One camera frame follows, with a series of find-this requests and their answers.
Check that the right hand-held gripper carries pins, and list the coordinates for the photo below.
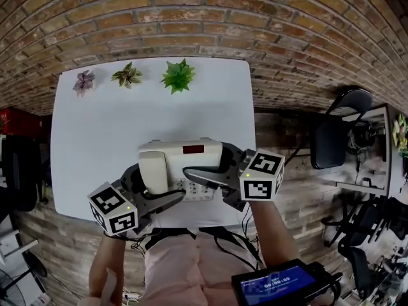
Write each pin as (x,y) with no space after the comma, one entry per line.
(261,177)

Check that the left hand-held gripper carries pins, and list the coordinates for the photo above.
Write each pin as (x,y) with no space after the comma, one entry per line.
(111,209)

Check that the white desk telephone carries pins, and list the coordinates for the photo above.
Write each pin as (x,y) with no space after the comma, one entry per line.
(159,164)

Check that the person's left forearm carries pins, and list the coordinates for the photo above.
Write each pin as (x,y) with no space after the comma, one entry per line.
(108,257)

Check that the person's right forearm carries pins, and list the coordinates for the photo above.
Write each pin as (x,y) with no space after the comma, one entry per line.
(274,234)

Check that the white side desk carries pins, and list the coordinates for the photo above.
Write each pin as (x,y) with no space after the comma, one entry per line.
(390,171)

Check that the person's pink clothing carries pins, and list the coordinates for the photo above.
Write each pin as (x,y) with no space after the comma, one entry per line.
(178,266)

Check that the white power strip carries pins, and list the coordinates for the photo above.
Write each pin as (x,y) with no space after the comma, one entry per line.
(131,295)

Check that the green spiky potted plant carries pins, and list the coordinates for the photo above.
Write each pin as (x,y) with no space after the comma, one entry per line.
(178,76)

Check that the black blue-screen display device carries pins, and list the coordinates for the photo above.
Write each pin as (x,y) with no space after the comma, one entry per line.
(274,284)

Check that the black folding chair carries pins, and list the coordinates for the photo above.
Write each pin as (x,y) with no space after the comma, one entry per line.
(328,139)

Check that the small variegated potted plant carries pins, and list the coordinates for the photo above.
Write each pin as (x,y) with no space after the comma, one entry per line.
(127,75)

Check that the small purple potted plant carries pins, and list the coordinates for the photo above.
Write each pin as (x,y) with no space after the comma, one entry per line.
(83,82)

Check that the black headphones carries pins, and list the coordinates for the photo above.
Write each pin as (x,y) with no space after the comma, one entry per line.
(361,137)

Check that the black mesh office chair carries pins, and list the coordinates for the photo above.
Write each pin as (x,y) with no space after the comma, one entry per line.
(363,234)

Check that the yellow green flower bunch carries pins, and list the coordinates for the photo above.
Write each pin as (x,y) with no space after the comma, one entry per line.
(401,132)

